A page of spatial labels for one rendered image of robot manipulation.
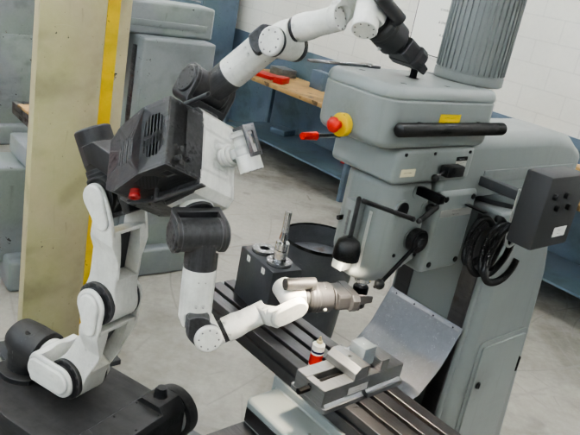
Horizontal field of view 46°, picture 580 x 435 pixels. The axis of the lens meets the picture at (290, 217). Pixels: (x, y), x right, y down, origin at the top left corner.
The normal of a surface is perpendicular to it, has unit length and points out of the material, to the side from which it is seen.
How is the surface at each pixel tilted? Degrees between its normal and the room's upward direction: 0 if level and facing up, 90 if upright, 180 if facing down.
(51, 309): 90
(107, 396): 0
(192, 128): 58
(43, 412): 0
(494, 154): 90
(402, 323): 64
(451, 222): 90
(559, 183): 90
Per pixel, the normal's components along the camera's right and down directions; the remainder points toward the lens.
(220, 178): 0.81, -0.22
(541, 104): -0.75, 0.09
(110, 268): -0.51, 0.21
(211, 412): 0.18, -0.92
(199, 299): 0.32, 0.30
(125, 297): 0.86, 0.17
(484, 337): 0.64, 0.35
